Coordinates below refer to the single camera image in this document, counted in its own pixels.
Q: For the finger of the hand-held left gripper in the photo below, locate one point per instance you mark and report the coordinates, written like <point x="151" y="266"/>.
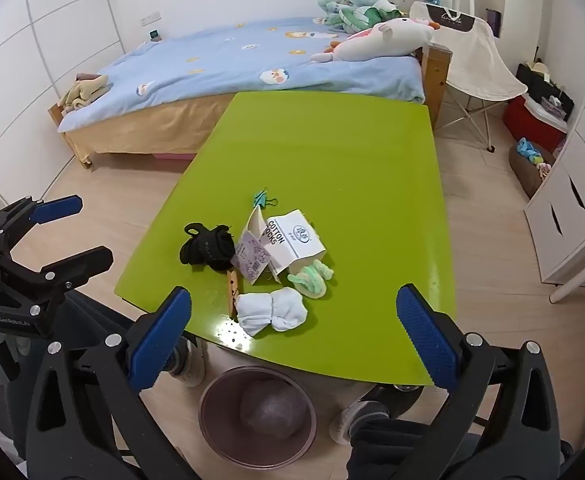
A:
<point x="55" y="207"/>
<point x="75" y="265"/>

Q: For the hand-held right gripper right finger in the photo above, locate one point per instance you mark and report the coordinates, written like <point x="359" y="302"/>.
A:
<point x="430" y="337"/>

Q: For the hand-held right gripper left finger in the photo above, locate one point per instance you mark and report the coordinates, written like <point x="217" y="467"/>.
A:
<point x="160" y="342"/>

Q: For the wooden clothespin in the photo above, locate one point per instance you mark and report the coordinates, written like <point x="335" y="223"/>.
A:
<point x="232" y="295"/>

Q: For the black sock pair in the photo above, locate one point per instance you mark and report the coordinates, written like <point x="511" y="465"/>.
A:
<point x="207" y="252"/>

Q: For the translucent pink trash bin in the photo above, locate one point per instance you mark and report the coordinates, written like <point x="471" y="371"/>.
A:
<point x="222" y="435"/>

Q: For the white sock bundle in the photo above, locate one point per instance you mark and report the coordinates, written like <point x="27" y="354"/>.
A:
<point x="277" y="310"/>

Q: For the printed paper card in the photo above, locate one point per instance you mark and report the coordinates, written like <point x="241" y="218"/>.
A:
<point x="255" y="255"/>

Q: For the pale green twisted cloth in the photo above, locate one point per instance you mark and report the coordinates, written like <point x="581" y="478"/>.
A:
<point x="312" y="280"/>

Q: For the white sock box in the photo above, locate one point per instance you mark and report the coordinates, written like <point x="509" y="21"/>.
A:
<point x="297" y="240"/>

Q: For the person's left shoe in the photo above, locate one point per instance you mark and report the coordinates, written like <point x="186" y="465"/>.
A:
<point x="192" y="365"/>

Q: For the person's shoe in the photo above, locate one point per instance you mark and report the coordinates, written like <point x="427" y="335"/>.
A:
<point x="352" y="417"/>
<point x="192" y="365"/>

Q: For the person's right leg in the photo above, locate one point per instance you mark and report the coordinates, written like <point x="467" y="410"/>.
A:
<point x="392" y="440"/>

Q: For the person's right shoe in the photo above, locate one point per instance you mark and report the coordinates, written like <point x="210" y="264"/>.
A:
<point x="352" y="417"/>

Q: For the wooden bed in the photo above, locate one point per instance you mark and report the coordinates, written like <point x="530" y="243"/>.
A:
<point x="142" y="130"/>

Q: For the beige folded cloth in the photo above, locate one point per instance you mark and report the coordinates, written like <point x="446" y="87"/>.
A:
<point x="85" y="91"/>

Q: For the pink storage box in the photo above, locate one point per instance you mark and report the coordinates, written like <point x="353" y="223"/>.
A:
<point x="172" y="156"/>

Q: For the white desk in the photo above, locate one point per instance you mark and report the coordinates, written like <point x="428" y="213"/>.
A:
<point x="574" y="287"/>

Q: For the small binder clip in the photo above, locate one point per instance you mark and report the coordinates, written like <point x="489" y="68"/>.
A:
<point x="259" y="199"/>

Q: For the white drawer cabinet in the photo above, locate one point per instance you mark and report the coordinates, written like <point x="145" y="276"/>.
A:
<point x="567" y="220"/>

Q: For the brown pet bed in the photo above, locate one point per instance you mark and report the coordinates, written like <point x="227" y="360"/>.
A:
<point x="522" y="172"/>

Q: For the small bedside device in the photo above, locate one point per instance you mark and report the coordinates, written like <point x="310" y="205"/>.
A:
<point x="155" y="35"/>

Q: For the blue printed blanket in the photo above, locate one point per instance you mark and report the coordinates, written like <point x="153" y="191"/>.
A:
<point x="212" y="65"/>

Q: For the blue soft toy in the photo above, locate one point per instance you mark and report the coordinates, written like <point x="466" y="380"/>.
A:
<point x="526" y="147"/>

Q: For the red box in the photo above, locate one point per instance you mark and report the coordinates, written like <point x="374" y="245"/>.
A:
<point x="529" y="122"/>

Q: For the clear plastic packet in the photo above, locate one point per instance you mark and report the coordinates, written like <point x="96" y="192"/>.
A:
<point x="554" y="106"/>

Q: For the black bag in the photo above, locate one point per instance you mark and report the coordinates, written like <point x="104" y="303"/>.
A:
<point x="539" y="90"/>

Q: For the white folding chair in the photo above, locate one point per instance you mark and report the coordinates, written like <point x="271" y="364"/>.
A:
<point x="477" y="65"/>

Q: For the beige hat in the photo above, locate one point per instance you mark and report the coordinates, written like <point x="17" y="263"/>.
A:
<point x="537" y="69"/>

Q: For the white pink plush toy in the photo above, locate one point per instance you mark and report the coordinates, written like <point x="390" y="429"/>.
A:
<point x="387" y="40"/>

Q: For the white shopping bag dark band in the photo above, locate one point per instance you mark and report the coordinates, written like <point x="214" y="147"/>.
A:
<point x="447" y="21"/>

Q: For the purple book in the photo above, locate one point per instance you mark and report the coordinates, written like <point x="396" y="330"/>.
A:
<point x="493" y="22"/>

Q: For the green white plush toy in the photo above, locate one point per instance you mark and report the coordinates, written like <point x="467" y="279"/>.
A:
<point x="367" y="15"/>

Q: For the teal plush toy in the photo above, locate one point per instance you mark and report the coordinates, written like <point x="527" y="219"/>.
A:
<point x="345" y="4"/>

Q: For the wall socket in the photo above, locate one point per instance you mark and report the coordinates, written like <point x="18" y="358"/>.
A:
<point x="151" y="18"/>

